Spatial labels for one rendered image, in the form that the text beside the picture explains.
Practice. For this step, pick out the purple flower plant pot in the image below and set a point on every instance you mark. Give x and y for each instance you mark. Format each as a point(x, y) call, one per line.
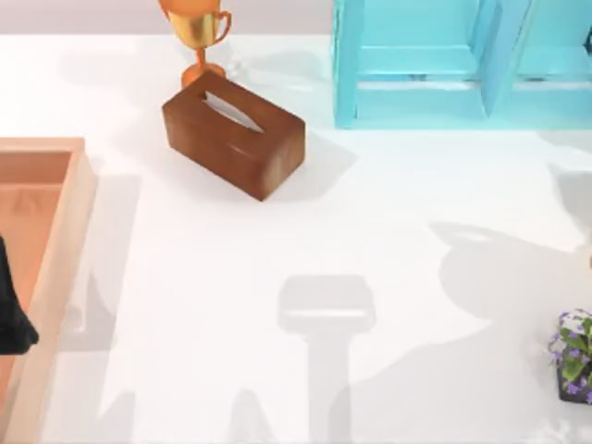
point(575, 356)

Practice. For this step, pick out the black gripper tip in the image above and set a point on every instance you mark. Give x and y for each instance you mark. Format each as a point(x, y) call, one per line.
point(11, 314)

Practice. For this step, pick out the gold and orange trophy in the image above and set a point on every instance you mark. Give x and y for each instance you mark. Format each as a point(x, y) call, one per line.
point(199, 28)

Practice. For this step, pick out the light blue rack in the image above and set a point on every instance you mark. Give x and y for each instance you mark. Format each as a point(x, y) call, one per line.
point(416, 83)

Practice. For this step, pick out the brown wooden tissue box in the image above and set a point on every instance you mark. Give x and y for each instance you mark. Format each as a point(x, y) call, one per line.
point(240, 148)

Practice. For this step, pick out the white tissue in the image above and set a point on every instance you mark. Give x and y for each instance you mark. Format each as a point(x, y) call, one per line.
point(231, 112)

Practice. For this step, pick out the shallow salmon-coloured box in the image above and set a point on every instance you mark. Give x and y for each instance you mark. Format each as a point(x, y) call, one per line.
point(55, 222)

